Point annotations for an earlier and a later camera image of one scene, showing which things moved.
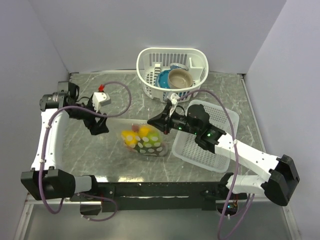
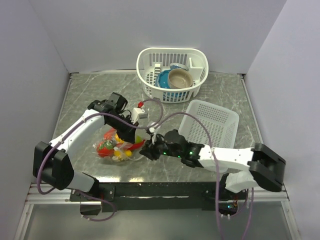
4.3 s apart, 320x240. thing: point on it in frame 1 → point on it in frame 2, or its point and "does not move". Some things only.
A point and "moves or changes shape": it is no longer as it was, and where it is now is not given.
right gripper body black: (174, 122) → (160, 147)
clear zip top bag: (138, 136) moves or changes shape
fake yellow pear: (143, 130) → (117, 153)
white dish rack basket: (180, 71) does not move
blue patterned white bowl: (178, 66) does not move
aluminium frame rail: (30, 201) does not move
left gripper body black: (88, 118) → (123, 129)
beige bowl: (179, 78) does not move
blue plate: (162, 79) does not move
